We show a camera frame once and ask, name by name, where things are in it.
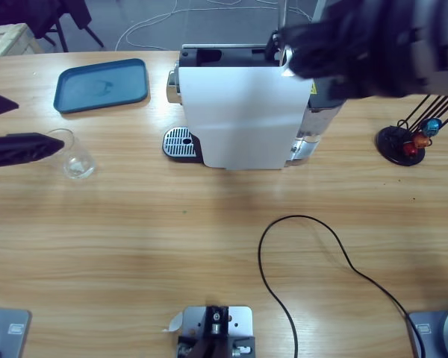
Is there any white capsule coffee machine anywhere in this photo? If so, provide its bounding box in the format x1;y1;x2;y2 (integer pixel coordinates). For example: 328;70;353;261
162;43;349;172

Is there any thin black table cable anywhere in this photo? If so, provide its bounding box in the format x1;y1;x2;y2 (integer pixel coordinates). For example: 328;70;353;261
258;215;426;358

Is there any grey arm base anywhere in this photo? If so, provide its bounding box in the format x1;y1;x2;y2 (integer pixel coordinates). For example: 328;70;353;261
406;305;448;358
0;304;33;358

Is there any dark blue plastic tray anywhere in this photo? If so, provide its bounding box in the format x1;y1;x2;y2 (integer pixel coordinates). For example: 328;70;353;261
53;57;151;115

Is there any white paper tag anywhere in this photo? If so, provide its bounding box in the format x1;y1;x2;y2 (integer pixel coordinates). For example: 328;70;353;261
161;311;184;333

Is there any white floor cable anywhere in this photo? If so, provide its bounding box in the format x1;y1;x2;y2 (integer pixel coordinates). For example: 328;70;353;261
114;0;314;52

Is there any light wooden crate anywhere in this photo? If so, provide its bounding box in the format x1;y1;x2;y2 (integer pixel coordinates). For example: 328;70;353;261
0;22;45;59

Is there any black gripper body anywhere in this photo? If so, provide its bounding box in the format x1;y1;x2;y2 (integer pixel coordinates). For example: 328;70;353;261
326;0;396;101

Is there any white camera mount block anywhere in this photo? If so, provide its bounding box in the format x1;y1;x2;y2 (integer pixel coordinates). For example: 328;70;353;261
175;304;257;358

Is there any clear drinking glass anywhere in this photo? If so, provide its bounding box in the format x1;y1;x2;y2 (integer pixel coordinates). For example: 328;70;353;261
46;128;97;180

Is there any silver coffee machine lever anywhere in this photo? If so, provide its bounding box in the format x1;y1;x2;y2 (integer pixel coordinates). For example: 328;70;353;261
265;0;289;63

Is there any black capsule holder with rods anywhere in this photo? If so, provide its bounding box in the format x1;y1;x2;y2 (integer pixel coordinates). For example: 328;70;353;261
376;95;448;166

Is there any blue coffee capsule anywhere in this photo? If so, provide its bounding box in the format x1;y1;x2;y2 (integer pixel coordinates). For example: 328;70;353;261
422;118;442;137

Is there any black chair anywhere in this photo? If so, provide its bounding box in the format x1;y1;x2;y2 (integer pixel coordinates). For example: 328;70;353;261
0;0;105;53

